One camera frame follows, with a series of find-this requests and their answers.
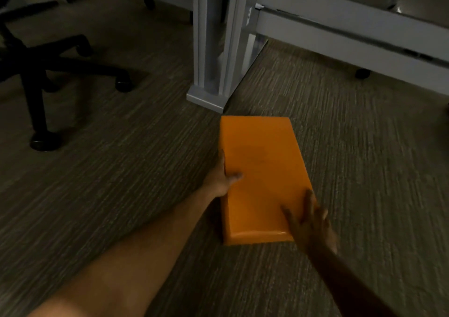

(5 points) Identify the person's left hand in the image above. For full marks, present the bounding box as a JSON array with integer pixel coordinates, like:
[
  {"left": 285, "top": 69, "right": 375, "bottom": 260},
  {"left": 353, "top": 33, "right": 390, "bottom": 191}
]
[{"left": 204, "top": 150, "right": 243, "bottom": 198}]

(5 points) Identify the person's right hand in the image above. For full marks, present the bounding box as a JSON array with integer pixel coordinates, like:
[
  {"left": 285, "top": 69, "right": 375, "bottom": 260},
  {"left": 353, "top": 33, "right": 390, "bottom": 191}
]
[{"left": 281, "top": 189, "right": 339, "bottom": 256}]

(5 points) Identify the orange rectangular box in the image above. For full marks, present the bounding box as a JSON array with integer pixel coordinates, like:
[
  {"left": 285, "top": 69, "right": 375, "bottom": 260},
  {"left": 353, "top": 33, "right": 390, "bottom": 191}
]
[{"left": 220, "top": 115, "right": 318, "bottom": 246}]

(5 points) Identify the person's right forearm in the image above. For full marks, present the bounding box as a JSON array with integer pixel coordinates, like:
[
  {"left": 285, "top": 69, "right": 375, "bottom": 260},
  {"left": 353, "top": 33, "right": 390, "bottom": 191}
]
[{"left": 306, "top": 245, "right": 398, "bottom": 317}]

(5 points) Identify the person's left forearm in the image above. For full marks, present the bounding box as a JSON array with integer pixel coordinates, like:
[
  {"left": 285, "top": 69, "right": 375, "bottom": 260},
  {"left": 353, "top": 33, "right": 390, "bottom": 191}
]
[{"left": 28, "top": 184, "right": 225, "bottom": 317}]

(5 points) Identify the black office chair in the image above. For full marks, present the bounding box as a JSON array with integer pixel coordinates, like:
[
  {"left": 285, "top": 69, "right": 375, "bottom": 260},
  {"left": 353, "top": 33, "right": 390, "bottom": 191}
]
[{"left": 0, "top": 0, "right": 134, "bottom": 152}]

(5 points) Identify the grey cubicle partition post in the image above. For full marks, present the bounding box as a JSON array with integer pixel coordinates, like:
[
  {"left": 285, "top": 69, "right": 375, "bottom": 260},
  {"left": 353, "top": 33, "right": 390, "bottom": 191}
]
[{"left": 186, "top": 0, "right": 269, "bottom": 114}]

